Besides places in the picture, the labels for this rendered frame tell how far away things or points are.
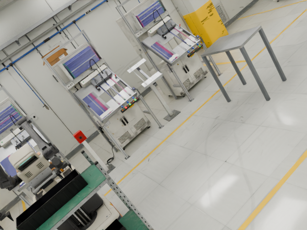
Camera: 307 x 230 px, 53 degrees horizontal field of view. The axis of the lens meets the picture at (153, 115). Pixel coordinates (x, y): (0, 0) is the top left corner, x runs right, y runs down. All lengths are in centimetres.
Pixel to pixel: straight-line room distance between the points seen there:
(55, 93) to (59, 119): 53
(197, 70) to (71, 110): 264
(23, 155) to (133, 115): 251
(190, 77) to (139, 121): 125
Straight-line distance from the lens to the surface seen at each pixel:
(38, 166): 303
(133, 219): 290
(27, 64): 632
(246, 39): 382
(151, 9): 547
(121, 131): 500
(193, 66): 559
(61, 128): 644
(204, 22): 720
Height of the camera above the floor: 191
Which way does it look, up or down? 20 degrees down
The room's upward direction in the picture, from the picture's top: 35 degrees counter-clockwise
